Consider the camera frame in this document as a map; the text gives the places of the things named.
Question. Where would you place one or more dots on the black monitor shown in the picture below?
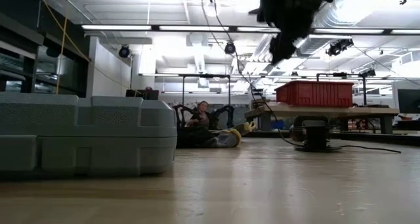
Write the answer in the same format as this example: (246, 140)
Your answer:
(410, 102)
(141, 95)

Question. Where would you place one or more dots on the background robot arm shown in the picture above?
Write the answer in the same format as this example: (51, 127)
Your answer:
(180, 114)
(226, 114)

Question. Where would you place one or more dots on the dark storage shelf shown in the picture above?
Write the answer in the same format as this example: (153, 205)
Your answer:
(19, 53)

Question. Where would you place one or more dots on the black ceiling spotlight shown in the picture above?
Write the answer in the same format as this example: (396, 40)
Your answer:
(229, 48)
(124, 52)

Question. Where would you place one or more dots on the blue bin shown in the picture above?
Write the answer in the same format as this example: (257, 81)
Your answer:
(278, 125)

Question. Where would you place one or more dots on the black gantry frame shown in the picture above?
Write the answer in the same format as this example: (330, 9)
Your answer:
(203, 76)

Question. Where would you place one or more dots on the black camera stand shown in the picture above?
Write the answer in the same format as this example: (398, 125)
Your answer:
(364, 92)

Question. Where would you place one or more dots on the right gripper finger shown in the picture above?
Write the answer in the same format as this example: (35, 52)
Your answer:
(281, 48)

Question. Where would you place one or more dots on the red plastic bin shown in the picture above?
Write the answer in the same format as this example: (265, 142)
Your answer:
(315, 94)

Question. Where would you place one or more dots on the grey plastic case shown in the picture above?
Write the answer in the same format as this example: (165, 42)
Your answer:
(98, 135)

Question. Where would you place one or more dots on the round pendant lamp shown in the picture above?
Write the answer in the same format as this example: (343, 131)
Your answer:
(212, 10)

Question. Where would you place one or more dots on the silver ventilation duct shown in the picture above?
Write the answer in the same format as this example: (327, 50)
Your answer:
(315, 46)

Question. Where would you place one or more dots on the overhead light rail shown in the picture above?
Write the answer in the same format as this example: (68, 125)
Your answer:
(197, 28)

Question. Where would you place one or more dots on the person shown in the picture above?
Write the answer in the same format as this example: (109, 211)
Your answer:
(201, 117)

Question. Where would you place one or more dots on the black pipe bracket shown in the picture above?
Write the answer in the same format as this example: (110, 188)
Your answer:
(331, 75)

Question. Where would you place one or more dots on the wooden top workbench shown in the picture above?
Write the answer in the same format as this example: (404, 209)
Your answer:
(348, 111)

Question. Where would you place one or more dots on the black glove yellow cuff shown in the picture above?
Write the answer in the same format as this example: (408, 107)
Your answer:
(226, 140)
(246, 127)

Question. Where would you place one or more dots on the black ceiling camera rig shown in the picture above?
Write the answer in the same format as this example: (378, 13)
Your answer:
(338, 47)

